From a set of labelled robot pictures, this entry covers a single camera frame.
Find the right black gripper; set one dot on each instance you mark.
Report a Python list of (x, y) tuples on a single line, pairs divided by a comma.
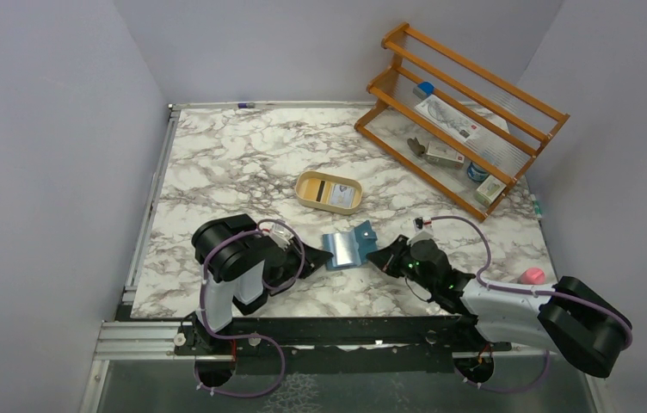
[(386, 257)]

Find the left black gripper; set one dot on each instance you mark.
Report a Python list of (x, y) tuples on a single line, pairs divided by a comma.
[(315, 258)]

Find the blue leather card holder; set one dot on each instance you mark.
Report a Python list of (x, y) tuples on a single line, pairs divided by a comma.
[(349, 249)]

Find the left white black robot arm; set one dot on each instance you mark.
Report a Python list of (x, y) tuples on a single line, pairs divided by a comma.
[(244, 262)]

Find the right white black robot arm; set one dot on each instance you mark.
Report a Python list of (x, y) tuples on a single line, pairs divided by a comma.
[(566, 317)]

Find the card in tray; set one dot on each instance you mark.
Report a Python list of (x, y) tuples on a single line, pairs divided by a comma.
[(341, 196)]

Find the yellow oval tray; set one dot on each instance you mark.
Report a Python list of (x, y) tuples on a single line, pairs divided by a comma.
[(313, 188)]

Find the small beige red box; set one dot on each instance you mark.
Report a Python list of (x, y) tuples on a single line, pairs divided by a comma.
[(440, 154)]

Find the brown small figurine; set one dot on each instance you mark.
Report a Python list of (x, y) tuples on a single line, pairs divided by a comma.
[(417, 148)]

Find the blue white can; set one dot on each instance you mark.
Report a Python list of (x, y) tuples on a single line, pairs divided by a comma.
[(476, 173)]

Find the small green white box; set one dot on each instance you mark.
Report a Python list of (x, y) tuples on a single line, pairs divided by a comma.
[(489, 190)]

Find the pink round object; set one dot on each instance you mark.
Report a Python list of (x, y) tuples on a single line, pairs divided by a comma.
[(532, 276)]

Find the orange wooden rack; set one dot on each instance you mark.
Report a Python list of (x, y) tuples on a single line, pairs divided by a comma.
[(517, 126)]

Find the long white printed box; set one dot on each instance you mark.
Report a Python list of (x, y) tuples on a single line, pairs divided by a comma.
[(449, 119)]

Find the green marker at table edge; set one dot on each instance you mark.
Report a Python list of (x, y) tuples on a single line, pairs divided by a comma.
[(536, 206)]

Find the blue grey eraser block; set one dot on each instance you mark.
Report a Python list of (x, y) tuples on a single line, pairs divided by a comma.
[(423, 90)]

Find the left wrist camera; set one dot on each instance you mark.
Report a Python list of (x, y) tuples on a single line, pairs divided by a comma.
[(281, 235)]

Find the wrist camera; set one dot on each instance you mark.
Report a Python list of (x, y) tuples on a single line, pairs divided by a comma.
[(281, 235), (423, 230)]

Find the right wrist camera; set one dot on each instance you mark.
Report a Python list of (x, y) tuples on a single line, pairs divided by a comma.
[(423, 230)]

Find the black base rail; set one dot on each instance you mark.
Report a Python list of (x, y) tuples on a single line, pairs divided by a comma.
[(332, 345)]

